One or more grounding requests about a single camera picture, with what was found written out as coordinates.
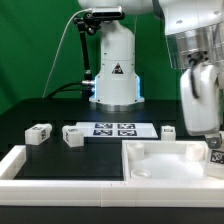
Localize white camera cable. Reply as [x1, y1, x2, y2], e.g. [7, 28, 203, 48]
[42, 8, 93, 99]

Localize white square tabletop part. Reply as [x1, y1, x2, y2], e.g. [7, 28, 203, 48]
[122, 140, 208, 180]

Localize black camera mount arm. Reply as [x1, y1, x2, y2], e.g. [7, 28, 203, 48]
[73, 13, 100, 99]

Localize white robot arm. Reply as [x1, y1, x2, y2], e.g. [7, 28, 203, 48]
[78, 0, 224, 149]

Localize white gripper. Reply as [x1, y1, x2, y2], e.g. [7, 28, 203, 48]
[180, 64, 222, 149]

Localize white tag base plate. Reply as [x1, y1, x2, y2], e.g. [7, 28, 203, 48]
[76, 122, 158, 138]

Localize white U-shaped fence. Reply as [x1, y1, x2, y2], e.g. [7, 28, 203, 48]
[0, 146, 224, 207]

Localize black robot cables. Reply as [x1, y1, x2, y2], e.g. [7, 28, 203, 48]
[46, 81, 84, 100]

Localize grey camera on mount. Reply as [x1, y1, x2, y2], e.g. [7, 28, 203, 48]
[91, 6, 123, 19]

